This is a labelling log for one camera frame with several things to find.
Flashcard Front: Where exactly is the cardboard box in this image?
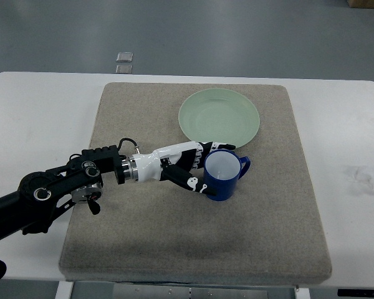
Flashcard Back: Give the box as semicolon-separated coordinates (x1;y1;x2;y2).
347;0;374;9

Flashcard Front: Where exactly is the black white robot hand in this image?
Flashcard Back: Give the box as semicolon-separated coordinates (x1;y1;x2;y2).
117;141;236;196

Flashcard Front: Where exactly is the grey fabric mat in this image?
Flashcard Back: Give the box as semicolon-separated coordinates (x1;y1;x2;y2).
59;84;332;285

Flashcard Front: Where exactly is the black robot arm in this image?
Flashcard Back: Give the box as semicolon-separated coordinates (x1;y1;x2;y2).
0;145;140;240

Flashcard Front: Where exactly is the blue mug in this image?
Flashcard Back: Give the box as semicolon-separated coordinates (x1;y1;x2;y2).
204;149;251;201

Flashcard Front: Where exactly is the metal table frame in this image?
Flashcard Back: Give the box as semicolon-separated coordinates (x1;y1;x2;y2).
54;280;311;299

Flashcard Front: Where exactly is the light green plate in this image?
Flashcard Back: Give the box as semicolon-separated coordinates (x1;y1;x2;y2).
178;88;261;148

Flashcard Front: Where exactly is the lower metal floor plate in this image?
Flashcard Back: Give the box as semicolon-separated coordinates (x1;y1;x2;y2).
115;64;133;74

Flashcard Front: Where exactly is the black control panel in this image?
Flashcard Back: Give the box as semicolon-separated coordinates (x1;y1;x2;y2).
337;289;374;298

